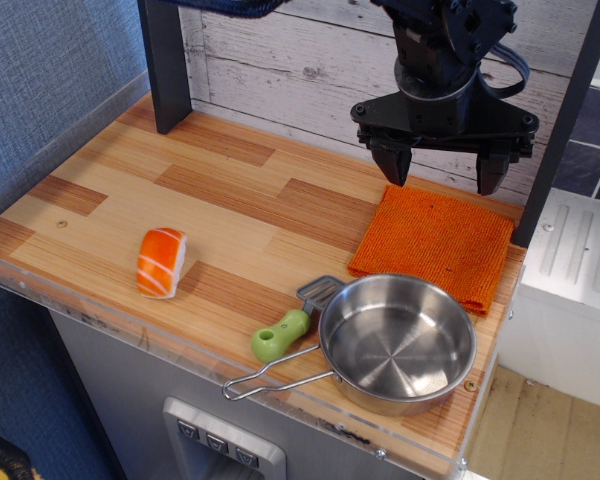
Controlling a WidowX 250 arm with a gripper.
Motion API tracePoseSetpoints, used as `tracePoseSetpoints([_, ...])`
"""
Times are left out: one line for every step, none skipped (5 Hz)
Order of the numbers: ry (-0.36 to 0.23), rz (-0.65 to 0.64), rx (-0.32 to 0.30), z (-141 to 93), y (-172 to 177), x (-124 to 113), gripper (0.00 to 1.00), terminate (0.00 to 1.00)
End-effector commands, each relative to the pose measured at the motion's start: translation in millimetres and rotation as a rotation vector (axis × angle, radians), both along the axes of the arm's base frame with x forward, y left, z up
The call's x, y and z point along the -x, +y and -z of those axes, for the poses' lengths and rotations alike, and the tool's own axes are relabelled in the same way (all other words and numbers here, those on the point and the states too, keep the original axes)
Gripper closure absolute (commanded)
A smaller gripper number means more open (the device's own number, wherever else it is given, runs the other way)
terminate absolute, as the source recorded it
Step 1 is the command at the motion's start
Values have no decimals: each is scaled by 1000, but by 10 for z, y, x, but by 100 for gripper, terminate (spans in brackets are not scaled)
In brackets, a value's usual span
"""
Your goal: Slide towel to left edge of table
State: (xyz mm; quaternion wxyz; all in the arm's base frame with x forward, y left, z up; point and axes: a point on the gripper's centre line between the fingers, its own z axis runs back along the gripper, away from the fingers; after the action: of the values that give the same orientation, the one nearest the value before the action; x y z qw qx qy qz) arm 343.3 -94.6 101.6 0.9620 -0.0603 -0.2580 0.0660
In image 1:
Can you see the dark grey right post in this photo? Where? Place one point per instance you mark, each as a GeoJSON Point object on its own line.
{"type": "Point", "coordinates": [585, 66]}

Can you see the dark grey left post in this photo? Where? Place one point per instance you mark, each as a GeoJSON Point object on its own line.
{"type": "Point", "coordinates": [166, 63]}

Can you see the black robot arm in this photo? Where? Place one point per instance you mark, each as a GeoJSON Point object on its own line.
{"type": "Point", "coordinates": [454, 77]}

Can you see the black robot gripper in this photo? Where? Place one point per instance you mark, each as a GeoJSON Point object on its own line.
{"type": "Point", "coordinates": [466, 115]}

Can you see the silver button panel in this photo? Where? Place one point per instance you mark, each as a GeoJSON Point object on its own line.
{"type": "Point", "coordinates": [208, 447]}

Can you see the toy salmon sushi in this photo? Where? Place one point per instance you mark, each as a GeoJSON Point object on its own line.
{"type": "Point", "coordinates": [160, 262]}

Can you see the stainless steel pan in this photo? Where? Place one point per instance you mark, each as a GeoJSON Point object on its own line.
{"type": "Point", "coordinates": [395, 345]}

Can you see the dark grey post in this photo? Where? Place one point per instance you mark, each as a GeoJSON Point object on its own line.
{"type": "Point", "coordinates": [585, 66]}
{"type": "Point", "coordinates": [166, 63]}

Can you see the green handled grey spatula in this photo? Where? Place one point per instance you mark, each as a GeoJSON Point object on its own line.
{"type": "Point", "coordinates": [272, 342]}

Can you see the orange cloth napkin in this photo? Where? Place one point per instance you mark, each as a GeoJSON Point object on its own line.
{"type": "Point", "coordinates": [456, 245]}

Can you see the white ribbed box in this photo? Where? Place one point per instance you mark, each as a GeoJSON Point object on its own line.
{"type": "Point", "coordinates": [553, 331]}

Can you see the yellow black object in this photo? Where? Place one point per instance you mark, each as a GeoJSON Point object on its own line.
{"type": "Point", "coordinates": [15, 464]}

